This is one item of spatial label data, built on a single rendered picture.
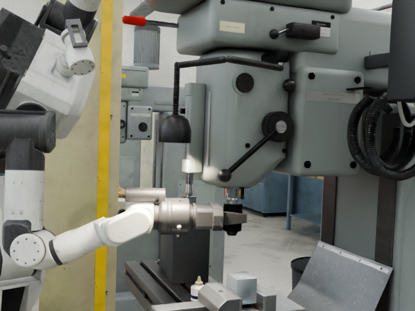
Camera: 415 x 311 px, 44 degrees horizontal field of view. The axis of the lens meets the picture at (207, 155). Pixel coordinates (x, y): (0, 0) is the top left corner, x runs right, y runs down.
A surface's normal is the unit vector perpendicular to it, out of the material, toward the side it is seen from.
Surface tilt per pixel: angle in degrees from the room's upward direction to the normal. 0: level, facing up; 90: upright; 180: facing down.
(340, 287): 63
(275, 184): 90
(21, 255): 84
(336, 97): 90
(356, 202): 90
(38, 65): 57
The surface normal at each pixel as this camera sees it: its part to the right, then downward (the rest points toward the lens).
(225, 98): -0.30, 0.04
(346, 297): -0.80, -0.47
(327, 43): 0.37, 0.06
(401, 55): -0.93, -0.01
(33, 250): 0.00, -0.06
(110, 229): 0.11, 0.19
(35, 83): 0.56, -0.50
